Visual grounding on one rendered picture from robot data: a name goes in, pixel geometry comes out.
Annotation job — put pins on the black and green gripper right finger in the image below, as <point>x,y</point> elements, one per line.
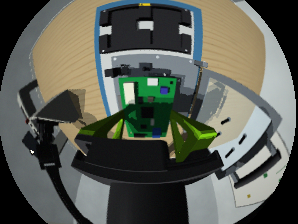
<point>200,136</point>

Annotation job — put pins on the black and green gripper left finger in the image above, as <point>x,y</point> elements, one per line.
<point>103,126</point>

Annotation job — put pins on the green circuit board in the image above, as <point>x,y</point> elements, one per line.
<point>147,103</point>

